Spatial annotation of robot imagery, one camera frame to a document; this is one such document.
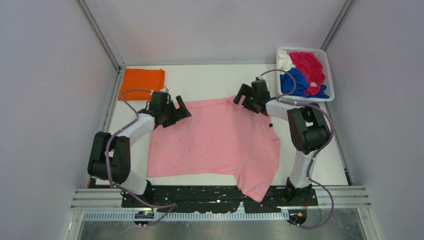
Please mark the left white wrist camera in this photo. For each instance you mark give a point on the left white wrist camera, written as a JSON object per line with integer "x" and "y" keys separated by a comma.
{"x": 165, "y": 89}

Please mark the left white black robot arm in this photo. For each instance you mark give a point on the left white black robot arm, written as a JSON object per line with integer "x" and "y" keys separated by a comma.
{"x": 110, "y": 156}

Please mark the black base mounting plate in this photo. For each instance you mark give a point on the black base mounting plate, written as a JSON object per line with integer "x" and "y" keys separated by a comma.
{"x": 223, "y": 199}

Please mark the white plastic basket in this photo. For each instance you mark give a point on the white plastic basket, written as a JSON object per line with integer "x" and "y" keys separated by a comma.
{"x": 322, "y": 57}

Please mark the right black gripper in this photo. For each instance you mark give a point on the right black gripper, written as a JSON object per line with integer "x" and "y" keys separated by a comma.
{"x": 246, "y": 90}

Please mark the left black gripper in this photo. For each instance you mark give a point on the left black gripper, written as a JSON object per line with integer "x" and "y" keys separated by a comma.
{"x": 179, "y": 114}

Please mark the pink t shirt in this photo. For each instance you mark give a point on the pink t shirt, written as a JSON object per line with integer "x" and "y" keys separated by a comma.
{"x": 219, "y": 137}

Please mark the white slotted cable duct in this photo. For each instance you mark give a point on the white slotted cable duct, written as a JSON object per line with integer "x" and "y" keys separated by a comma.
{"x": 150, "y": 216}

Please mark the blue t shirt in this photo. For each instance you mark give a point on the blue t shirt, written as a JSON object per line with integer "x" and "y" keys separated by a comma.
{"x": 301, "y": 88}

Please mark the white t shirt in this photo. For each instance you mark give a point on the white t shirt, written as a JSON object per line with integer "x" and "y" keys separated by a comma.
{"x": 285, "y": 62}

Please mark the folded orange t shirt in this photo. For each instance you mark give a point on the folded orange t shirt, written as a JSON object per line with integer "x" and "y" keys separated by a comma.
{"x": 146, "y": 79}

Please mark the aluminium frame rail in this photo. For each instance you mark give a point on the aluminium frame rail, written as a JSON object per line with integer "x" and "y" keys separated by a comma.
{"x": 98, "y": 24}

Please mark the magenta t shirt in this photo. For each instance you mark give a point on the magenta t shirt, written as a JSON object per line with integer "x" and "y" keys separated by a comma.
{"x": 311, "y": 68}

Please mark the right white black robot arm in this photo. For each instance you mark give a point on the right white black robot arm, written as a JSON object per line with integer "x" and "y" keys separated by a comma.
{"x": 308, "y": 129}

